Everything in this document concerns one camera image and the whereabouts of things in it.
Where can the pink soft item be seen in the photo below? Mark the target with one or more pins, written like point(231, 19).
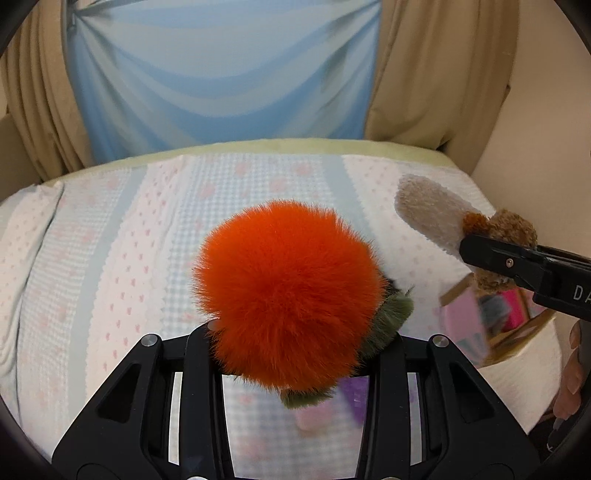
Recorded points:
point(461, 325)

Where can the purple item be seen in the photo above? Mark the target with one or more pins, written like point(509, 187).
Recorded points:
point(355, 394)

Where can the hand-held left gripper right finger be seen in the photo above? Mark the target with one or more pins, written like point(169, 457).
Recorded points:
point(390, 392)

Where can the person's right hand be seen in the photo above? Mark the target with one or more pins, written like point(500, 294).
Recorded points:
point(570, 369)

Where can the beige curtain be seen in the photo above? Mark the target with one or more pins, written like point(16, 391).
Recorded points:
point(37, 92)
point(443, 69)

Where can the blue striped curtain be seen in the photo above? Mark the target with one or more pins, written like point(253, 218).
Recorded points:
point(221, 74)

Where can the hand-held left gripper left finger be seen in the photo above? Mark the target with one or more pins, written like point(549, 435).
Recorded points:
point(201, 392)

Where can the grey soft item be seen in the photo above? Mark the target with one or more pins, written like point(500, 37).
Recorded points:
point(493, 314)

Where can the orange fluffy plush toy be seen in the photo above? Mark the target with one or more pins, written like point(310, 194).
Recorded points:
point(288, 295)

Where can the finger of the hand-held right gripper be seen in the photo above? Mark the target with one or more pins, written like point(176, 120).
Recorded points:
point(503, 263)

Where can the beige and brown plush toy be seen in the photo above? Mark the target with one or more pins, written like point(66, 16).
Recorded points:
point(434, 214)

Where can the light pink item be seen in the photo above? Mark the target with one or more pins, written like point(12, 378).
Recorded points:
point(318, 415)

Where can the magenta item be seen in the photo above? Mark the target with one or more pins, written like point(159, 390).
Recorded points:
point(517, 307)

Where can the cardboard box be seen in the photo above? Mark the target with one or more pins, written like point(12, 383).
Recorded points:
point(517, 344)

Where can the heart print bed sheet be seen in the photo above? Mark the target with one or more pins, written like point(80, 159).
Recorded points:
point(115, 258)

